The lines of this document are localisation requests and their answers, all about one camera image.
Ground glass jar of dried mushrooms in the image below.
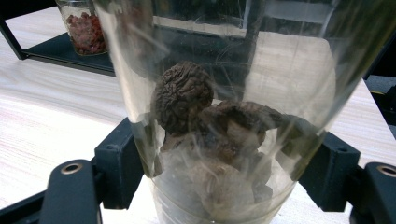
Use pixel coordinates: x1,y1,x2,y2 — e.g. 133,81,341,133
92,0,396,224

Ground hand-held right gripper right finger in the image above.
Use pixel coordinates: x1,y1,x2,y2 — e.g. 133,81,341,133
298,131,362,213

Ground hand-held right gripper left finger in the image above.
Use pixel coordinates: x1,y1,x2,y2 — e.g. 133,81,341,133
93,117,146,210

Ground black metal shelf rack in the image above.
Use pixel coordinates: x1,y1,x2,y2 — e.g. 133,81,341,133
0,0,396,78

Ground glass jar of red dried fruit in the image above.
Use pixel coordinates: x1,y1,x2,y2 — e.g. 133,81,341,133
55,0,108,57

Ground black stand with striped base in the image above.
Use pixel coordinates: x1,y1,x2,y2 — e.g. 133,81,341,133
368,83,396,125

